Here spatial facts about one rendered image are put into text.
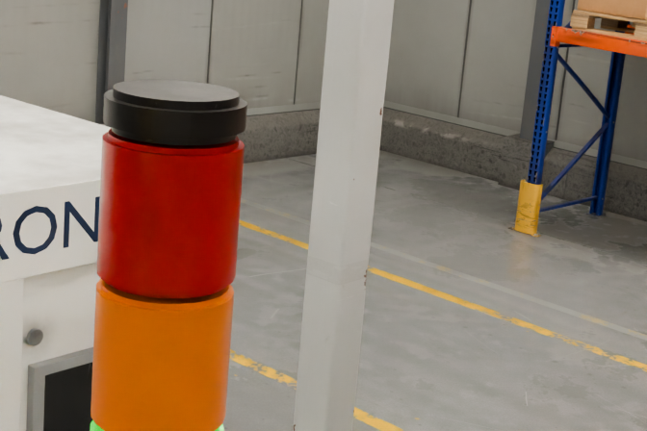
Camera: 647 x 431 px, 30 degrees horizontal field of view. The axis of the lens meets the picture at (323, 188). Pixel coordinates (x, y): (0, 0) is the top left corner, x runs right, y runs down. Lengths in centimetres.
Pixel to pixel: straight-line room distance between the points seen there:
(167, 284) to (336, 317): 272
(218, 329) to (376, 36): 259
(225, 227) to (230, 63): 1037
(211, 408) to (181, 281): 5
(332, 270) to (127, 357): 268
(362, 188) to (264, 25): 799
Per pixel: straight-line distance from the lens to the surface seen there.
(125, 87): 43
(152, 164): 41
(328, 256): 311
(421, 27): 1179
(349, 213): 306
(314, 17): 1146
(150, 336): 42
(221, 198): 42
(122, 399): 44
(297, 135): 1134
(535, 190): 938
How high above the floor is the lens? 241
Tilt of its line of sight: 14 degrees down
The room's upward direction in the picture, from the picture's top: 5 degrees clockwise
